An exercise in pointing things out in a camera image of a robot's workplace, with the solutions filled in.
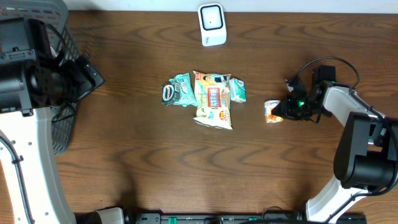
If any black mounting rail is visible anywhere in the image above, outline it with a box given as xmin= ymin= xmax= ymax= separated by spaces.
xmin=74 ymin=207 xmax=368 ymax=224

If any grey plastic mesh basket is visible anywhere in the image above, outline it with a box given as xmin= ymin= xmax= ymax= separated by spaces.
xmin=1 ymin=0 xmax=80 ymax=156

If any yellow snack bag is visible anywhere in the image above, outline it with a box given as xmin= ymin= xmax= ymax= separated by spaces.
xmin=193 ymin=71 xmax=233 ymax=130

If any dark green snack pack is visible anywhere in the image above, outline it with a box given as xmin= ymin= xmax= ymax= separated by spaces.
xmin=162 ymin=82 xmax=180 ymax=106

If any orange Kleenex tissue pack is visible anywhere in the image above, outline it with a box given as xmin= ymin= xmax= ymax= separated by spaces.
xmin=264 ymin=100 xmax=283 ymax=123

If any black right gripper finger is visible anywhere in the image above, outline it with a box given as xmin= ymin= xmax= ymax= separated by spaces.
xmin=271 ymin=99 xmax=288 ymax=118
xmin=285 ymin=75 xmax=307 ymax=98

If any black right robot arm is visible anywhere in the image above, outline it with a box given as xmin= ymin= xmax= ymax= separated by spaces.
xmin=271 ymin=65 xmax=397 ymax=223

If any teal wet wipes pack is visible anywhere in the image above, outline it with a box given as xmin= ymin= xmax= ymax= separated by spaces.
xmin=169 ymin=73 xmax=198 ymax=107

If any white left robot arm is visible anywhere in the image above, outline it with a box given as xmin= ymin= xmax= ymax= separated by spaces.
xmin=1 ymin=17 xmax=104 ymax=223

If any white barcode scanner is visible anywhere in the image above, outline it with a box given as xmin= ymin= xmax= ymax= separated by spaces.
xmin=197 ymin=3 xmax=227 ymax=47

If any green Kleenex tissue pack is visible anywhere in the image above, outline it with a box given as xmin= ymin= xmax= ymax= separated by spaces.
xmin=229 ymin=78 xmax=246 ymax=103

